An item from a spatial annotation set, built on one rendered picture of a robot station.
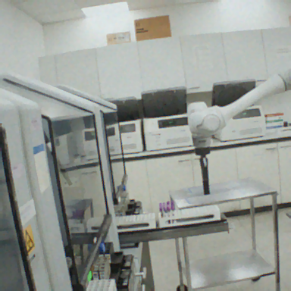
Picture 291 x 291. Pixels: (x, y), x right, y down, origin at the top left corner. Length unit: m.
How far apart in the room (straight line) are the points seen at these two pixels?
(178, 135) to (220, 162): 0.57
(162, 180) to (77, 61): 1.74
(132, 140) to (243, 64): 1.62
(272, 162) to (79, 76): 2.51
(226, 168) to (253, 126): 0.56
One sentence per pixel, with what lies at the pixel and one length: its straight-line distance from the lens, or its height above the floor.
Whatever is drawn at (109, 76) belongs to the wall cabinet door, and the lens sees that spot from 4.34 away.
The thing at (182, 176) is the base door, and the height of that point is 0.58.
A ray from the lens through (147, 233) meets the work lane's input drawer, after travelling 1.75.
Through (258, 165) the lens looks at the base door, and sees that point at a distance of 4.23.
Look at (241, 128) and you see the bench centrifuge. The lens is 4.13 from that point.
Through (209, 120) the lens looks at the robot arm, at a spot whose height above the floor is 1.31.
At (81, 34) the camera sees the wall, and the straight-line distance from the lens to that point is 4.83.
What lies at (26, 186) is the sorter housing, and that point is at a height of 1.28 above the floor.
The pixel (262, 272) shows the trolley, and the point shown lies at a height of 0.28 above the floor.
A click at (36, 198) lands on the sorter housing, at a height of 1.25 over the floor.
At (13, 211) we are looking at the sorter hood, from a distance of 0.58.
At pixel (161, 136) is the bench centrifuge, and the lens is 4.02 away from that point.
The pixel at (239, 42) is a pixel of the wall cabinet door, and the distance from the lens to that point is 4.48.
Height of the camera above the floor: 1.40
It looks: 5 degrees down
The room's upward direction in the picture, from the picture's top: 7 degrees counter-clockwise
